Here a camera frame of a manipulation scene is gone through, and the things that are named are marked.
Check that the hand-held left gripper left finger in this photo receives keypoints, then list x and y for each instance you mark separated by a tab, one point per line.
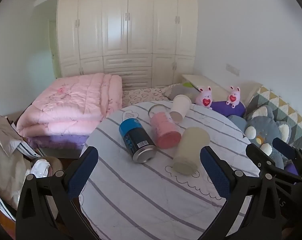
83	171

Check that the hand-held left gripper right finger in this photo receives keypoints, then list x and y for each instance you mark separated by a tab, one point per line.
216	173

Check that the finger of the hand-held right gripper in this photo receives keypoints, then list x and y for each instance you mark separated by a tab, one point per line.
263	161
284	147

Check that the frosted translucent cup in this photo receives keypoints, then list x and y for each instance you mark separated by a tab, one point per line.
191	147

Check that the pink cup with clear lid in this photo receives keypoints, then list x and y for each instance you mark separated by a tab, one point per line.
166	127

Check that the white paper cup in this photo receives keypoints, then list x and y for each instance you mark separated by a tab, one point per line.
180	107

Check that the grey plush toy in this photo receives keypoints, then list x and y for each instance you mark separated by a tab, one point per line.
263	127

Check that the triangle pattern cushion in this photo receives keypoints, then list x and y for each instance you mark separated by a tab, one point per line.
288	110

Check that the folded purple blanket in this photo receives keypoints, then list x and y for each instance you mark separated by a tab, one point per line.
56	141

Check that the white crumpled cloth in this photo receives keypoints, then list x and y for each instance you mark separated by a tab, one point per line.
41	166

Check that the blue grey cushion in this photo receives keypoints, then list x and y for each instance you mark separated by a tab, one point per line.
237	123

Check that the blue and black can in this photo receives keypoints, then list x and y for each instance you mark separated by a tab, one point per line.
136	137

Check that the purple pillow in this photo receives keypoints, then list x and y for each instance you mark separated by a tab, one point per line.
223	107

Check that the cream headboard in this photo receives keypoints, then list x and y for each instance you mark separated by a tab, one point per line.
251	88

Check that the pink bunny toy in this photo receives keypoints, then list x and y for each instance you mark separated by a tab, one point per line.
233	97
204	97

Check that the folded pink quilt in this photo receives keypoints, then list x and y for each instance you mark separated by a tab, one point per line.
73	100

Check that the beige shirt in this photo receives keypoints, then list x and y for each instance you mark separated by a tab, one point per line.
6	155

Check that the grey and green pillow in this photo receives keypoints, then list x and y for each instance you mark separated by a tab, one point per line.
181	90

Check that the cream nightstand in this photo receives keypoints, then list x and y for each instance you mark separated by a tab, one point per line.
206	81

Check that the heart print bed sheet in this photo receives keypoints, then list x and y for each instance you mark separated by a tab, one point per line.
141	95

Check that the green door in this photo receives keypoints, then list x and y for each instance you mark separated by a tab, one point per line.
54	50

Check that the cream wardrobe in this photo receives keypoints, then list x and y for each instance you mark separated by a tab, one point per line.
126	25

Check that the white wall socket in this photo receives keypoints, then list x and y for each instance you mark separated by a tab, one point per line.
232	70

